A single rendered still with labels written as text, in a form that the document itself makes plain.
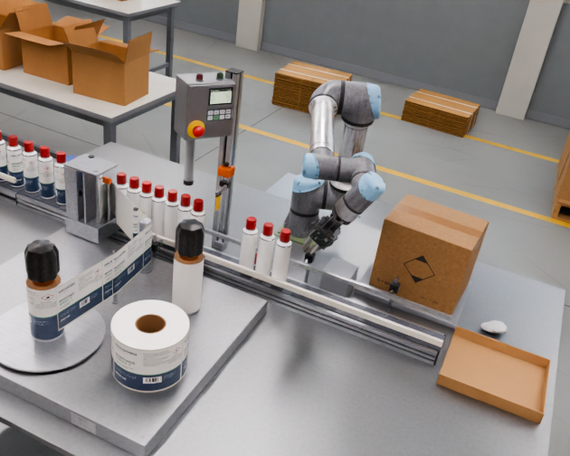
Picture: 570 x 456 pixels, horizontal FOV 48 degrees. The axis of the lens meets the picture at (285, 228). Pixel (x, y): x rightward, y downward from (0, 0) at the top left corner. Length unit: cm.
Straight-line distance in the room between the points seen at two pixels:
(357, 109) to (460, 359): 88
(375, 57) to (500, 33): 138
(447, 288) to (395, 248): 21
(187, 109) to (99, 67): 177
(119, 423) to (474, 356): 110
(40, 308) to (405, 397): 103
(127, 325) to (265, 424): 44
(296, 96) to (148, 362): 479
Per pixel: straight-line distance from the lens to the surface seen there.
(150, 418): 167
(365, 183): 180
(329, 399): 184
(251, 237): 207
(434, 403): 192
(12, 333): 192
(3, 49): 425
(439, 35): 734
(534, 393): 209
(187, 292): 191
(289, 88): 621
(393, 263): 219
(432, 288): 219
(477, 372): 207
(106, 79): 376
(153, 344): 165
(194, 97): 203
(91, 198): 226
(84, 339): 187
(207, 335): 190
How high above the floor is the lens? 212
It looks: 30 degrees down
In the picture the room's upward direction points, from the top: 8 degrees clockwise
